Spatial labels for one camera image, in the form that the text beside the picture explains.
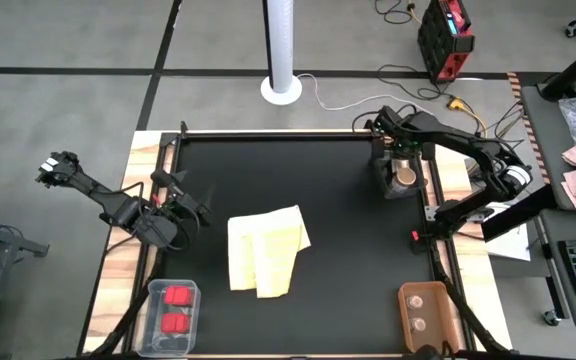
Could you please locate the black desk support bar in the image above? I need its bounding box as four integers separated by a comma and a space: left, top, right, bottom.
481, 185, 560, 242

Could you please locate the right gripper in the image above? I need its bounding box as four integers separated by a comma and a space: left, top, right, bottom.
367, 105, 435, 162

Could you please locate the white floor cable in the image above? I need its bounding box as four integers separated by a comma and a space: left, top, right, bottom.
295, 72, 452, 129

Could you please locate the black monitor pole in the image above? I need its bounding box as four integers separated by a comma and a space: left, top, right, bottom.
539, 32, 576, 101

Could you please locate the black floor cable tangle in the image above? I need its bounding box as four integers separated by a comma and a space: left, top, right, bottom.
377, 63, 525, 182

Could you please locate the striped hazard tape strip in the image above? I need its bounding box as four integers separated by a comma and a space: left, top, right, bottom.
506, 72, 552, 186

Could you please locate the yellow floor cable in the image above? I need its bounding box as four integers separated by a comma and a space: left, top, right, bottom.
447, 97, 489, 171

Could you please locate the pole with round white base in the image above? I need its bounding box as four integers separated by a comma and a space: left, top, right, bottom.
260, 0, 304, 106

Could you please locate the red smoked paprika tin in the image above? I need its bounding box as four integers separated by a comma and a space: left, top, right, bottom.
160, 312, 192, 335
162, 285, 193, 308

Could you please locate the yellow folded cloth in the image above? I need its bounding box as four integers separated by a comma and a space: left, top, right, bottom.
226, 204, 312, 300

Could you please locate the black metal table frame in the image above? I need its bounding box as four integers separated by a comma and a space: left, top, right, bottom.
80, 119, 514, 360

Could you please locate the clear plastic bin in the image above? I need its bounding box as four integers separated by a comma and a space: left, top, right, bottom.
136, 278, 202, 358

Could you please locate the orange plastic bin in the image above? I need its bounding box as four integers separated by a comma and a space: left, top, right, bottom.
397, 280, 462, 357

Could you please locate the white paper sheet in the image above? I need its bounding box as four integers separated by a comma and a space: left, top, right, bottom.
485, 222, 532, 262

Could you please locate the grey side desk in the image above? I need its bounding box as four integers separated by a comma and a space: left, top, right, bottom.
537, 209, 576, 334
520, 84, 576, 212

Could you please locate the dark grey translucent bin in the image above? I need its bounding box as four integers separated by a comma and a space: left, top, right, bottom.
373, 144, 427, 200

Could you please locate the black table mat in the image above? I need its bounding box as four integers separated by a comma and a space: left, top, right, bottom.
160, 137, 437, 356

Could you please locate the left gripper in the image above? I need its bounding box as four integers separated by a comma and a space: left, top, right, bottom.
150, 168, 215, 226

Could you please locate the red and black crate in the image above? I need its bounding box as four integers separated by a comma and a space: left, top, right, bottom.
416, 0, 476, 84

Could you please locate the black cable with plug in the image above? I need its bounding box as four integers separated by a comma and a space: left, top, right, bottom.
373, 0, 422, 25

